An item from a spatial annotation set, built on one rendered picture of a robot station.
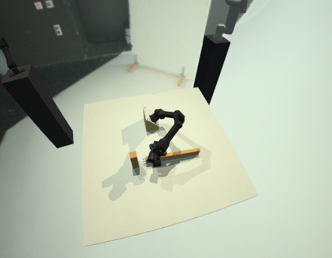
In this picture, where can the wooden rail with steel hooks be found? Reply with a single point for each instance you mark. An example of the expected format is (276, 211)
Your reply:
(178, 154)

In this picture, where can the wooden post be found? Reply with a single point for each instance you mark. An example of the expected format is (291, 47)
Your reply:
(134, 159)

